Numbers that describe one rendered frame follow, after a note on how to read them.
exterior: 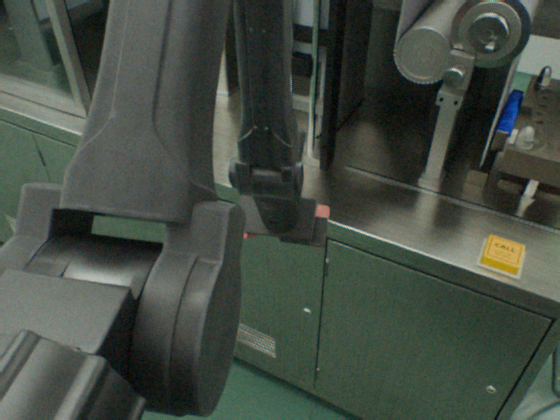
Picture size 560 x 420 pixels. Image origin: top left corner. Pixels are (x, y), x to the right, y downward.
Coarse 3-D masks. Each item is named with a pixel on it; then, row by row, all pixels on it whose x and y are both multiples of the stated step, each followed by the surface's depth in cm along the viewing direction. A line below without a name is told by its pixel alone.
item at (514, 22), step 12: (468, 12) 97; (480, 12) 96; (504, 12) 94; (468, 24) 98; (516, 24) 94; (516, 36) 95; (468, 48) 101; (504, 48) 97; (480, 60) 101; (492, 60) 100
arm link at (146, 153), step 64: (128, 0) 23; (192, 0) 23; (128, 64) 22; (192, 64) 23; (128, 128) 22; (192, 128) 23; (64, 192) 22; (128, 192) 22; (192, 192) 22; (0, 256) 22; (192, 256) 22; (192, 320) 20; (192, 384) 20
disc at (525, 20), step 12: (468, 0) 96; (480, 0) 95; (492, 0) 94; (504, 0) 93; (516, 0) 92; (456, 12) 98; (492, 12) 95; (516, 12) 93; (456, 24) 99; (528, 24) 93; (456, 36) 101; (528, 36) 94; (456, 48) 102; (516, 48) 97; (504, 60) 99
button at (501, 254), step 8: (488, 240) 100; (496, 240) 100; (504, 240) 100; (488, 248) 98; (496, 248) 98; (504, 248) 98; (512, 248) 98; (520, 248) 98; (488, 256) 97; (496, 256) 97; (504, 256) 97; (512, 256) 97; (520, 256) 97; (488, 264) 98; (496, 264) 97; (504, 264) 96; (512, 264) 95; (520, 264) 95; (512, 272) 96
